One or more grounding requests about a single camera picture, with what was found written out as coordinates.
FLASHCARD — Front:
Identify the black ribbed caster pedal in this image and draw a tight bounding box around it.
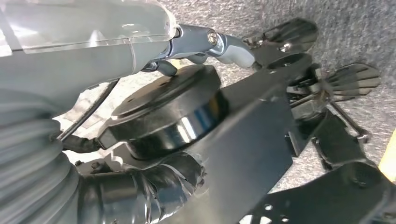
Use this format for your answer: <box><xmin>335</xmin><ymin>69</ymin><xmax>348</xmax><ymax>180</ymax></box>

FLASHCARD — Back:
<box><xmin>321</xmin><ymin>63</ymin><xmax>382</xmax><ymax>102</ymax></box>
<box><xmin>242</xmin><ymin>18</ymin><xmax>318</xmax><ymax>55</ymax></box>

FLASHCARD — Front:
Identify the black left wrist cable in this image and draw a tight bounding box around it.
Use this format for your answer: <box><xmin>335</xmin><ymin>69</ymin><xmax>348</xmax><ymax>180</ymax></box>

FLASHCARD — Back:
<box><xmin>57</xmin><ymin>78</ymin><xmax>120</xmax><ymax>154</ymax></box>

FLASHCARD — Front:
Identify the black round joint housing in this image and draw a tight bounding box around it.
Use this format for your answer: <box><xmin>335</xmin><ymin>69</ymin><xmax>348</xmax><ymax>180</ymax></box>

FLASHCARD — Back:
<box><xmin>97</xmin><ymin>64</ymin><xmax>230</xmax><ymax>161</ymax></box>

